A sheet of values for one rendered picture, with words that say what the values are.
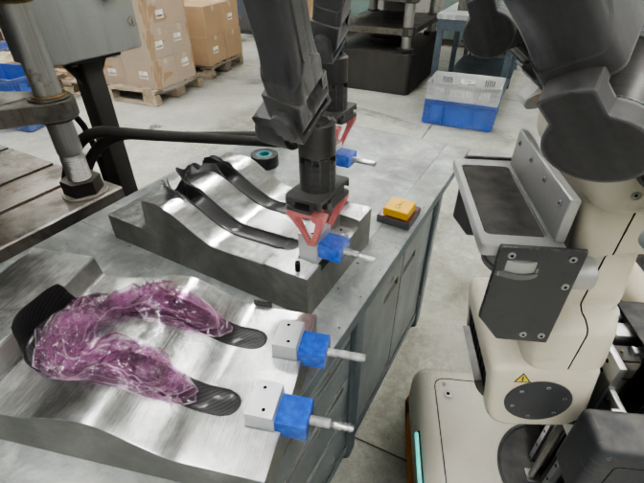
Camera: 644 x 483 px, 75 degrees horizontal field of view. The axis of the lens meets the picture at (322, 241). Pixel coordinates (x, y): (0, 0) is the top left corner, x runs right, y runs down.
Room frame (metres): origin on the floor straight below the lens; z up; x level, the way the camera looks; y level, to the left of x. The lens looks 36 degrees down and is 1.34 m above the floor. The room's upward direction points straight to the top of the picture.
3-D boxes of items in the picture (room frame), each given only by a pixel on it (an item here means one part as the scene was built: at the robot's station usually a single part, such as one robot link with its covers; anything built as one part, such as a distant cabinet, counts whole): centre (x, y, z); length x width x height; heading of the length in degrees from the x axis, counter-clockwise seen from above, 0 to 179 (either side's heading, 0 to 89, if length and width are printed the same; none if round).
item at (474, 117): (3.70, -1.24, 0.11); 0.61 x 0.41 x 0.22; 64
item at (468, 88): (3.70, -1.24, 0.28); 0.61 x 0.41 x 0.15; 64
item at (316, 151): (0.59, 0.01, 1.10); 0.07 x 0.06 x 0.07; 55
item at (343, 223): (0.68, -0.04, 0.87); 0.05 x 0.05 x 0.04; 61
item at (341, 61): (0.90, -0.02, 1.12); 0.07 x 0.06 x 0.07; 67
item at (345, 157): (0.88, -0.06, 0.94); 0.13 x 0.05 x 0.05; 60
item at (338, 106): (0.90, -0.03, 1.06); 0.10 x 0.07 x 0.07; 151
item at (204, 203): (0.73, 0.17, 0.92); 0.35 x 0.16 x 0.09; 61
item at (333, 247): (0.57, -0.03, 0.91); 0.13 x 0.05 x 0.05; 61
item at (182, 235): (0.75, 0.18, 0.87); 0.50 x 0.26 x 0.14; 61
